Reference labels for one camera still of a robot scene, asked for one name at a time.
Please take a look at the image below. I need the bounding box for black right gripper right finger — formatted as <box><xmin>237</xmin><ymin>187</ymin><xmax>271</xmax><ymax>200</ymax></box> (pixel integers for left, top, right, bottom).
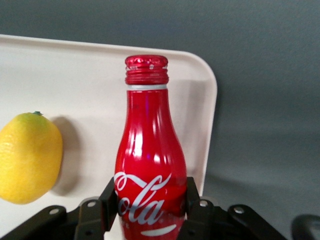
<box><xmin>175</xmin><ymin>176</ymin><xmax>289</xmax><ymax>240</ymax></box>

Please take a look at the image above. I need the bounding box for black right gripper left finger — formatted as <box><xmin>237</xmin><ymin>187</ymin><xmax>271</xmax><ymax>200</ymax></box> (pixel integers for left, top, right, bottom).
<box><xmin>0</xmin><ymin>176</ymin><xmax>119</xmax><ymax>240</ymax></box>

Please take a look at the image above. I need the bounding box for beige plastic tray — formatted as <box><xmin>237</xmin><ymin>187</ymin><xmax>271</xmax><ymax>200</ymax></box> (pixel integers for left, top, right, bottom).
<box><xmin>0</xmin><ymin>33</ymin><xmax>217</xmax><ymax>240</ymax></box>

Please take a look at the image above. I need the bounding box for yellow lemon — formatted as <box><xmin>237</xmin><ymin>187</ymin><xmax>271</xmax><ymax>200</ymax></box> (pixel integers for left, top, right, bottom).
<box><xmin>0</xmin><ymin>110</ymin><xmax>64</xmax><ymax>206</ymax></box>

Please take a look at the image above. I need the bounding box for red coke bottle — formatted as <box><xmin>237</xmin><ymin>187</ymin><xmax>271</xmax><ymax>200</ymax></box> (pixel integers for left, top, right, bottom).
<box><xmin>113</xmin><ymin>54</ymin><xmax>189</xmax><ymax>240</ymax></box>

